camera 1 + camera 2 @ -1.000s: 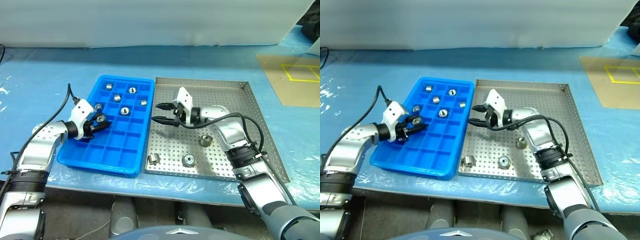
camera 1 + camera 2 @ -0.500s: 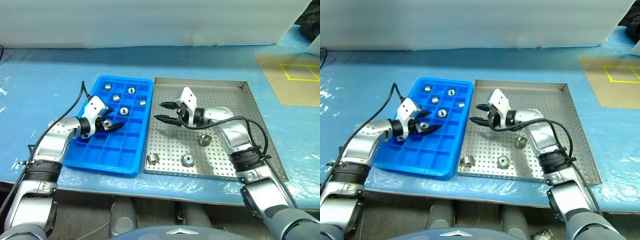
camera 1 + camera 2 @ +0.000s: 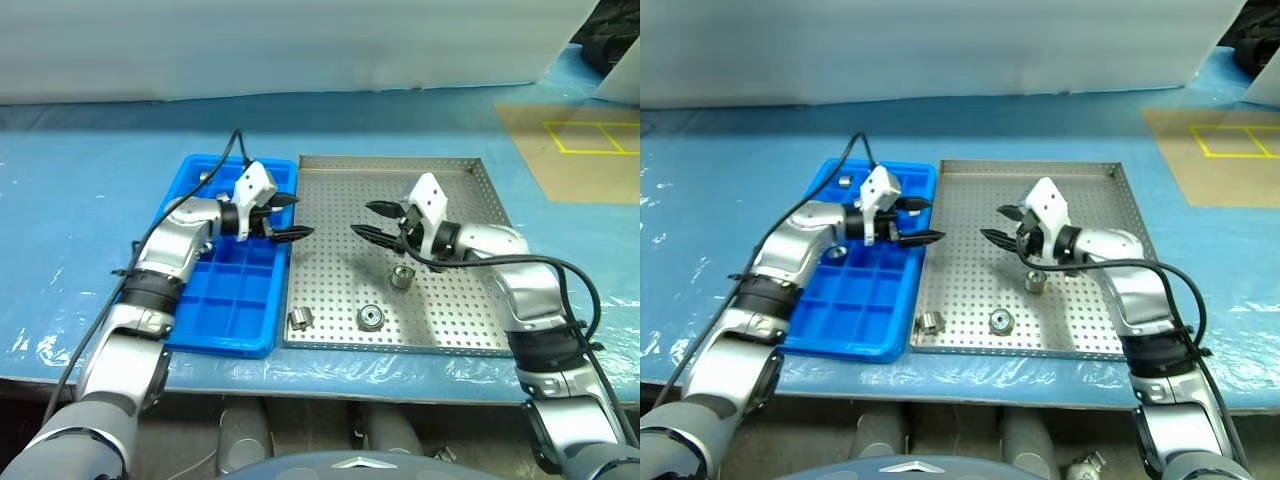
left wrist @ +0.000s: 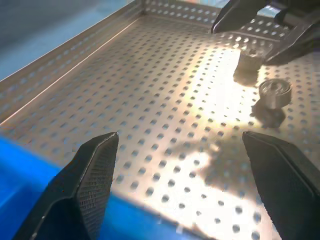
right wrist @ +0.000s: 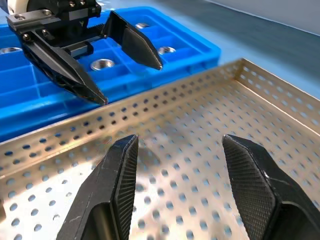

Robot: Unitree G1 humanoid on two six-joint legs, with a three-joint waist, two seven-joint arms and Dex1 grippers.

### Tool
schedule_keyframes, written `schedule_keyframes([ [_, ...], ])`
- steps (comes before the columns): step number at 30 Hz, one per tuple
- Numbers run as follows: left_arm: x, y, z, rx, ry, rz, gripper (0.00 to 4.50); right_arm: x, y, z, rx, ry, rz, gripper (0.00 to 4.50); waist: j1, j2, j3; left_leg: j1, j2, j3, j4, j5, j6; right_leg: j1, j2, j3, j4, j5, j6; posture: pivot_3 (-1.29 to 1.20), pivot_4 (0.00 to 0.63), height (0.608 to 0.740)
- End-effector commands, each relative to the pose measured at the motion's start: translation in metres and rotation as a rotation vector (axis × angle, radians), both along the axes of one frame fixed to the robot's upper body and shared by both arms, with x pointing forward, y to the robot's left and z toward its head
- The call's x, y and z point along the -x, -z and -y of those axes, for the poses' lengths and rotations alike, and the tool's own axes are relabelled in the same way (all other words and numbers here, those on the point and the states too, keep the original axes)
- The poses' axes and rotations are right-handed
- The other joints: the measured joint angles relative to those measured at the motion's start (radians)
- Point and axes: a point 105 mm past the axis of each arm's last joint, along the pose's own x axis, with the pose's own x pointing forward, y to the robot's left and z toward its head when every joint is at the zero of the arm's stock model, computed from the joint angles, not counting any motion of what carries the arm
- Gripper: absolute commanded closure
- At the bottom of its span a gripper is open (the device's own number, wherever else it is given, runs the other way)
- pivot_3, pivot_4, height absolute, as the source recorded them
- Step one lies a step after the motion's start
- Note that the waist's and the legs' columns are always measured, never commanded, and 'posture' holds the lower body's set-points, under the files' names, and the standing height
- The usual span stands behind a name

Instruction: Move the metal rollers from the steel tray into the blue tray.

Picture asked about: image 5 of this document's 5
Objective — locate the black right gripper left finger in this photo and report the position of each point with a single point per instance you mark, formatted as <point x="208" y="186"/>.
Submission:
<point x="100" y="195"/>

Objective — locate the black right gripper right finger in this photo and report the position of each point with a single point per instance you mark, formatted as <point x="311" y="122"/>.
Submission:
<point x="265" y="200"/>

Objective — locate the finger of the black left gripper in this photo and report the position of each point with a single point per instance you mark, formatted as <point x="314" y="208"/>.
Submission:
<point x="137" y="42"/>
<point x="62" y="67"/>

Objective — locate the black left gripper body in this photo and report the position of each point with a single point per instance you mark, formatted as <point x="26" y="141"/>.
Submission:
<point x="67" y="17"/>

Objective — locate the blue plastic compartment tray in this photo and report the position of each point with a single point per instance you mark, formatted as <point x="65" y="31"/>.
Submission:
<point x="30" y="92"/>

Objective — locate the perforated steel tray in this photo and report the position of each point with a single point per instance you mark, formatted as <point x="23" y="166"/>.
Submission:
<point x="200" y="140"/>

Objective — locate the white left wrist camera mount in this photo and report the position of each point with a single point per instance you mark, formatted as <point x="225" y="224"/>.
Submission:
<point x="17" y="5"/>

